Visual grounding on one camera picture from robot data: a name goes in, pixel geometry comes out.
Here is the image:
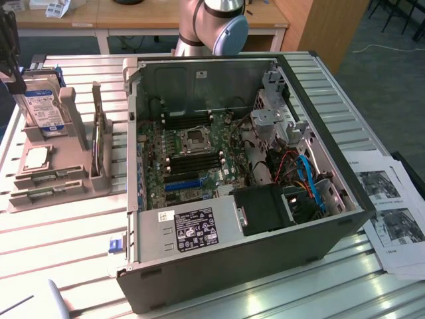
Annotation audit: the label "blue flat data wire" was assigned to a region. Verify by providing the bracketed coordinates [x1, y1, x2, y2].
[297, 154, 327, 214]

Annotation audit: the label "green motherboard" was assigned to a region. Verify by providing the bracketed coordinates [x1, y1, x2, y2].
[135, 109, 254, 212]

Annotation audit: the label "hard disk with blue label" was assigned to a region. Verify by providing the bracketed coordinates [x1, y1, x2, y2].
[20, 67, 66, 138]

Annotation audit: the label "red and black wire bundle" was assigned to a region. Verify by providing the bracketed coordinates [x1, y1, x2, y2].
[269, 146, 319, 197]

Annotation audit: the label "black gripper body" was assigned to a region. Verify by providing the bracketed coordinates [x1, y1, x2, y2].
[0, 0, 21, 79]

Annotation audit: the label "blue case latch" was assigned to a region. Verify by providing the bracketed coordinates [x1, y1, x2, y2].
[108, 236, 129, 256]

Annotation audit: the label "CPU socket with metal frame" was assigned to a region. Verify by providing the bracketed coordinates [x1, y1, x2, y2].
[178, 127, 211, 156]

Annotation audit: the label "black open PC case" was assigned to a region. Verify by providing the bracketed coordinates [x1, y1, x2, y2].
[116, 50, 378, 315]

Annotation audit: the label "green RAM stick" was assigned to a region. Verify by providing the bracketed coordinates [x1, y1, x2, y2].
[31, 168, 78, 181]
[27, 187, 73, 201]

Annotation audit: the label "small white printed box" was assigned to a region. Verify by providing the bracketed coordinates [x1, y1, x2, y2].
[44, 0, 72, 19]

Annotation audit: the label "blue expansion slot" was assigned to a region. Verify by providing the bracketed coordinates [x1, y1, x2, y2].
[164, 179, 205, 193]

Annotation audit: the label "white curved object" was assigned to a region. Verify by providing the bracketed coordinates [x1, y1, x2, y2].
[47, 278, 71, 319]

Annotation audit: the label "black RAM slot bank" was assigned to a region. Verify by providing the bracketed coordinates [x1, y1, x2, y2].
[161, 110, 214, 131]
[165, 150, 226, 176]

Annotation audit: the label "metal disk bay cage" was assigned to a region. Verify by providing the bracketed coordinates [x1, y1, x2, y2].
[250, 68, 317, 149]

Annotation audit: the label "wooden cabinet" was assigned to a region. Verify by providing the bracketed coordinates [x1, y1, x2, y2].
[274, 0, 371, 76]

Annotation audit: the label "black expansion slot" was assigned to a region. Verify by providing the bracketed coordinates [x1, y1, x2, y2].
[163, 172, 201, 186]

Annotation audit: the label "black fan shroud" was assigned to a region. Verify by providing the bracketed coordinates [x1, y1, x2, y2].
[232, 183, 296, 237]

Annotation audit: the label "grey parts rack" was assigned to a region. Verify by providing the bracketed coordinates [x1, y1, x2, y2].
[7, 80, 116, 214]

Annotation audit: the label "dark office chairs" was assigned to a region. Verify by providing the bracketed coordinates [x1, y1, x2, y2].
[367, 0, 425, 42]

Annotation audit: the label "printed paper sheets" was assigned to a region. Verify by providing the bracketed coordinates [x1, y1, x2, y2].
[345, 150, 425, 280]

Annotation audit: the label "grey power supply unit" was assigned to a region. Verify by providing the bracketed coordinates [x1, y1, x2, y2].
[137, 195, 247, 264]

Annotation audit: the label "wooden desk with white frame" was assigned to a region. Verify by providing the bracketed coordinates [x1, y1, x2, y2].
[14, 0, 291, 54]

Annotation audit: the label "white floor cable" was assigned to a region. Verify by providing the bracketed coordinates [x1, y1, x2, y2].
[351, 42, 425, 54]

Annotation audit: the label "thin black rod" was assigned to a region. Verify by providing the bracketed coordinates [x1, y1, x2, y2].
[0, 294, 35, 316]

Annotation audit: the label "silver CPU chip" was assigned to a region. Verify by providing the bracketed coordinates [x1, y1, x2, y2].
[24, 148, 51, 169]

